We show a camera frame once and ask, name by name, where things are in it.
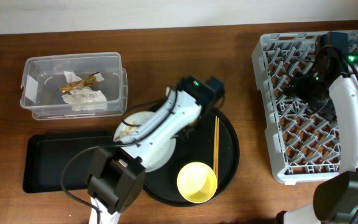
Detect yellow bowl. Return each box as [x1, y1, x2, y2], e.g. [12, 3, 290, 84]
[177, 162, 218, 203]

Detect grey plate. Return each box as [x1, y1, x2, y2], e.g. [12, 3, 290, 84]
[113, 109, 176, 172]

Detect food scraps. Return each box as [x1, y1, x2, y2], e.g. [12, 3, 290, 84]
[118, 126, 137, 138]

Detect white tissue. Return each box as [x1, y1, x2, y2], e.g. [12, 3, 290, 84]
[62, 71, 108, 111]

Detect brown Nescafe Gold sachet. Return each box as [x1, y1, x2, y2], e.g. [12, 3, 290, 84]
[59, 72, 104, 94]

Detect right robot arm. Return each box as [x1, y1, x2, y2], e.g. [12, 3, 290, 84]
[275, 32, 358, 223]

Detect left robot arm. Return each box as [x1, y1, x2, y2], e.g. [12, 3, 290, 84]
[86, 77, 225, 223]

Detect grey dishwasher rack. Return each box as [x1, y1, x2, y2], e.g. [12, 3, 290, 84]
[252, 30, 358, 185]

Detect round black tray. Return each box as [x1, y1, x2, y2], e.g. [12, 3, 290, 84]
[143, 108, 240, 207]

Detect clear plastic bin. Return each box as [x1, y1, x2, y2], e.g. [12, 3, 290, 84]
[20, 52, 128, 120]

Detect black rectangular tray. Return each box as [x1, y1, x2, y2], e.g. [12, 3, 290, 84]
[22, 130, 113, 194]

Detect white label on bin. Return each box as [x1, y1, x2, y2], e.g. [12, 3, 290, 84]
[25, 75, 39, 103]

